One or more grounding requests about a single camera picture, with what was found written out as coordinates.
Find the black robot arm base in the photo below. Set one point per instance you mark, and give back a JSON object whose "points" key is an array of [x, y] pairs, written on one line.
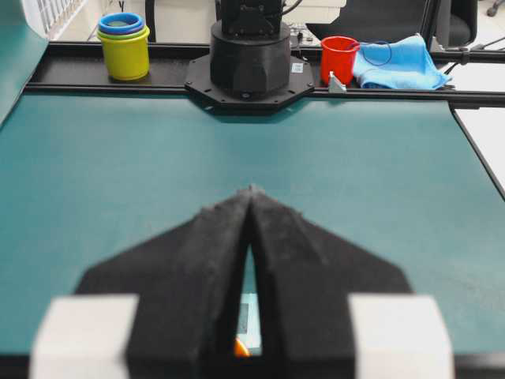
{"points": [[250, 66]]}

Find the silver corner bracket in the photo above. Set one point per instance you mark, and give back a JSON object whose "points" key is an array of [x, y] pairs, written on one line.
{"points": [[335, 85]]}

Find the black office chair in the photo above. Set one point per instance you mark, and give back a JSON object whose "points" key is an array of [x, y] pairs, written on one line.
{"points": [[391, 21]]}

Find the black aluminium frame rail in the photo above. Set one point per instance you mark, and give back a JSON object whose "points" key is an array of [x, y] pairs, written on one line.
{"points": [[86, 137]]}

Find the red plastic cup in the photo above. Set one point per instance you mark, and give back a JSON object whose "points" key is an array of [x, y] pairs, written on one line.
{"points": [[338, 55]]}

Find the yellow-green plastic cup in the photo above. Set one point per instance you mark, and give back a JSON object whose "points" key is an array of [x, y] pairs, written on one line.
{"points": [[126, 56]]}

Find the blue cloth towel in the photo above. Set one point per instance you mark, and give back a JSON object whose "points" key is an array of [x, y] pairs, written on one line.
{"points": [[406, 64]]}

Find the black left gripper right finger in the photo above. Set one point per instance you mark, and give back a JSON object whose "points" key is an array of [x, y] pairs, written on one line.
{"points": [[330, 309]]}

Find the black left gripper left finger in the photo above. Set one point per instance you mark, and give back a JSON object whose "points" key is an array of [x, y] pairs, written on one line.
{"points": [[155, 310]]}

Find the blue plastic cup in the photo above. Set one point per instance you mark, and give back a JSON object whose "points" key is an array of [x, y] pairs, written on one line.
{"points": [[121, 18]]}

